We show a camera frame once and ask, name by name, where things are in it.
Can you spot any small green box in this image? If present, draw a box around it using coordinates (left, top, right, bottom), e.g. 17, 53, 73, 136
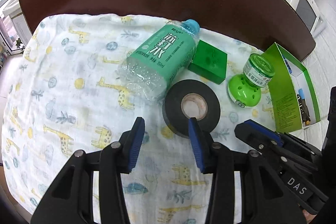
188, 40, 227, 85

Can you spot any green mosquito repellent plug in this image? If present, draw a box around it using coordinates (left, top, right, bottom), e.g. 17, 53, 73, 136
227, 53, 275, 108

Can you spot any black tape roll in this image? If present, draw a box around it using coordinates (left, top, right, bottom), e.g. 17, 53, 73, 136
162, 80, 221, 138

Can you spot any blue plastic box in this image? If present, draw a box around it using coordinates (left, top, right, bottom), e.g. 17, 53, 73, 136
282, 56, 292, 75

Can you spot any green label water bottle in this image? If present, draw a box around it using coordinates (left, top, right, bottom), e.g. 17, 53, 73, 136
118, 19, 201, 101

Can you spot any black marker pen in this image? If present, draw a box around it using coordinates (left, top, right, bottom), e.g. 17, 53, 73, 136
297, 88, 311, 126

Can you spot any giraffe print cloth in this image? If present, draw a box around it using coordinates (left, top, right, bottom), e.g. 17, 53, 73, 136
2, 14, 276, 223

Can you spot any green cardboard box tray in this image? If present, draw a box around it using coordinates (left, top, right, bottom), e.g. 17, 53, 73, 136
262, 43, 321, 133

